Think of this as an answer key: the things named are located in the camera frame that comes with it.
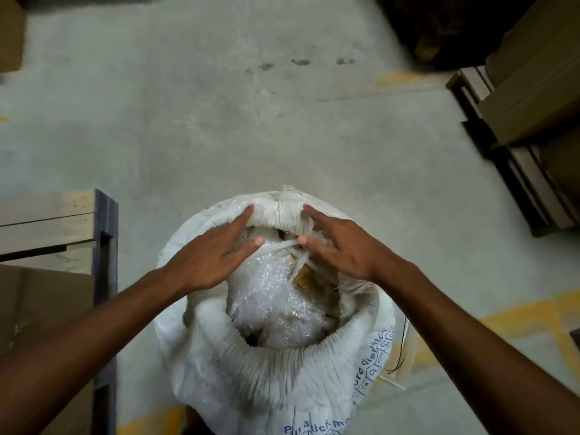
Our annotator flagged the person's left hand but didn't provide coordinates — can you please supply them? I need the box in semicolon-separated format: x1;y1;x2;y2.
162;205;266;298

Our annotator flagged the person's right hand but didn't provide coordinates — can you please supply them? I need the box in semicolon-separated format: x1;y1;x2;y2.
297;204;409;287

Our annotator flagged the person's right forearm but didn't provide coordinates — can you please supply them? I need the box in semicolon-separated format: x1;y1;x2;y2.
376;261;580;435

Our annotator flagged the person's left forearm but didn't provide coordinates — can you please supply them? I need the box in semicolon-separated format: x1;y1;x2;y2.
0;266;192;435

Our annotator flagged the brown cardboard piece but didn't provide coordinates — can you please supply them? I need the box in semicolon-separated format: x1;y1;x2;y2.
290;263;315;287

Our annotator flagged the white plastic strip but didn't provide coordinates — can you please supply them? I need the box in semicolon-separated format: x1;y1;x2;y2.
375;375;407;391
250;239;303;259

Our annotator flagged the clear bubble wrap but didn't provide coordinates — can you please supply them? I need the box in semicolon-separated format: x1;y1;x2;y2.
226;226;341;350

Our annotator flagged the white woven sack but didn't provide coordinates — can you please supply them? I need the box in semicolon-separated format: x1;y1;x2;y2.
154;185;396;435

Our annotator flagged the grey wooden pallet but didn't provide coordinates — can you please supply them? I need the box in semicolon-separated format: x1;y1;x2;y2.
0;188;119;435

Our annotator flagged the dark wooden pallet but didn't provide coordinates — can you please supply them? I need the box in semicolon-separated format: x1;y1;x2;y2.
445;66;580;237

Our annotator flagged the large brown cardboard box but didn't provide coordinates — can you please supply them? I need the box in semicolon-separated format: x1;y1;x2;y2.
477;0;580;147

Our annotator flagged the thin black wire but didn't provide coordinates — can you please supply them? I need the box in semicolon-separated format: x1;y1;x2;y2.
386;318;410;375

